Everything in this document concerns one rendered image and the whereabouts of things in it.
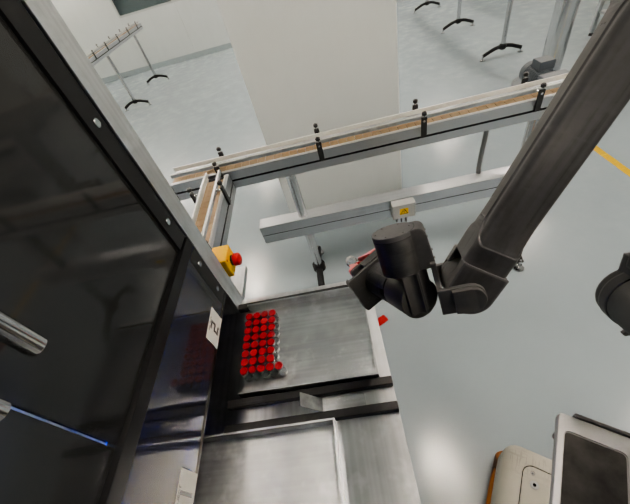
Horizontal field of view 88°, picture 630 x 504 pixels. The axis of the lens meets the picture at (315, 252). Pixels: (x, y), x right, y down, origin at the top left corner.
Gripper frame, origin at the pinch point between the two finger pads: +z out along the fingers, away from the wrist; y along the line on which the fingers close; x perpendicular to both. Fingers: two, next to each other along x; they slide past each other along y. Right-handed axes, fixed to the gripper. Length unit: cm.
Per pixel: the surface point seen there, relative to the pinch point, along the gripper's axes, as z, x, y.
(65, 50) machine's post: 9, -55, 16
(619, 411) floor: 17, 138, -60
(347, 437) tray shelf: 0.2, 30.4, 23.4
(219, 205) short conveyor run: 84, -18, 14
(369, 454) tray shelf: -4.2, 33.0, 21.6
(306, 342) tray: 22.4, 19.5, 18.5
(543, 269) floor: 75, 117, -105
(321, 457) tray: -0.2, 29.0, 30.0
